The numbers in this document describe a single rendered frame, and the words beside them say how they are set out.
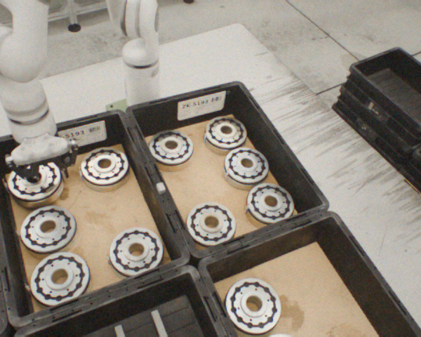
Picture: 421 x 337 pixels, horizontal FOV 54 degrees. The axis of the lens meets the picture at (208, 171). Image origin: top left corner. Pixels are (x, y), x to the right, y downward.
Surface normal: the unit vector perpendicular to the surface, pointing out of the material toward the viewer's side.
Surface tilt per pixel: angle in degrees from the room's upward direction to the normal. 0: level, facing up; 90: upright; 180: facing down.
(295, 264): 0
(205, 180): 0
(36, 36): 77
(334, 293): 0
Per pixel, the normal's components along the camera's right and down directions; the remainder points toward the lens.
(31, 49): 0.91, 0.15
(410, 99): 0.09, -0.60
